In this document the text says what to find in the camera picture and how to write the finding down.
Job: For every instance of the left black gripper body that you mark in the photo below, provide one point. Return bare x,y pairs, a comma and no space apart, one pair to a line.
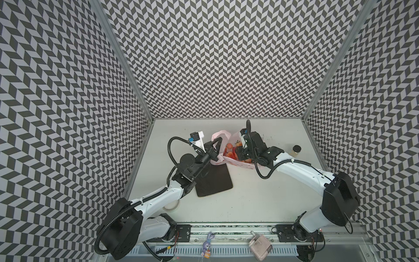
201,159

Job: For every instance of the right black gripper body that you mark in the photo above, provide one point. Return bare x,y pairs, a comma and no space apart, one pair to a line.
248,147

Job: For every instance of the pink plastic bag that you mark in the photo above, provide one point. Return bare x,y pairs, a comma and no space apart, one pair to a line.
229,138

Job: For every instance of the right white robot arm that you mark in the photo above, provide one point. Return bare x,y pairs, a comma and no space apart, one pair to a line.
339,196

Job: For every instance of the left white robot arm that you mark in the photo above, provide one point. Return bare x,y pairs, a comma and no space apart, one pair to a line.
130,222

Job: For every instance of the fake fruits in bag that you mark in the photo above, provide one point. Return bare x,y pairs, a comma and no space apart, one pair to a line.
232,151

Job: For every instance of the black square mat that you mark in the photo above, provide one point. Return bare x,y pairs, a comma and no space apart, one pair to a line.
214,179

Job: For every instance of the small jar black lid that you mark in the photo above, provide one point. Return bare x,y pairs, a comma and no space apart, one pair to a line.
294,152

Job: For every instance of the clear tape roll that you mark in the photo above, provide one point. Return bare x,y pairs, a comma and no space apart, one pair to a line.
172,206

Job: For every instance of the purple bunny toy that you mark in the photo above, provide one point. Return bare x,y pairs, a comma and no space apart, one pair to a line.
206,249

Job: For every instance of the pink translucent box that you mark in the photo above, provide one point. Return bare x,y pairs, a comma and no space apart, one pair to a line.
260,246

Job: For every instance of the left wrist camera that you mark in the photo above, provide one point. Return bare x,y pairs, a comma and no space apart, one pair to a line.
196,139

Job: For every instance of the aluminium corner post right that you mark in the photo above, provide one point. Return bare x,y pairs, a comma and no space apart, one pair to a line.
348,41

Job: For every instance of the aluminium corner post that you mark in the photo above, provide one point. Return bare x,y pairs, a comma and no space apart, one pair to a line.
348,41
106,26

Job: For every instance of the aluminium corner post left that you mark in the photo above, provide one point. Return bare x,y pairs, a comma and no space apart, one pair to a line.
106,26

